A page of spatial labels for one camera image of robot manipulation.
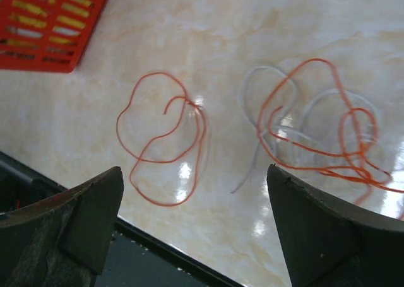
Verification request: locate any orange wire loop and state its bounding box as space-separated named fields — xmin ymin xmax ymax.
xmin=116 ymin=72 xmax=208 ymax=208

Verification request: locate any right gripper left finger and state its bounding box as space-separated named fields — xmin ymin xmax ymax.
xmin=1 ymin=167 xmax=124 ymax=286

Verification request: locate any red plastic shopping basket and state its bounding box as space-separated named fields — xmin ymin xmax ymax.
xmin=1 ymin=0 xmax=107 ymax=73

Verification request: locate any white wire tangle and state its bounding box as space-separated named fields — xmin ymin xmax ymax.
xmin=230 ymin=65 xmax=384 ymax=195

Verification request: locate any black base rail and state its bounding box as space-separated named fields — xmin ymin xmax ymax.
xmin=1 ymin=153 xmax=239 ymax=286

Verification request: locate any orange wire tangle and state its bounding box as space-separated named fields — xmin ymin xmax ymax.
xmin=256 ymin=58 xmax=404 ymax=206

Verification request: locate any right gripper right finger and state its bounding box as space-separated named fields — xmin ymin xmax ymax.
xmin=266 ymin=165 xmax=403 ymax=286

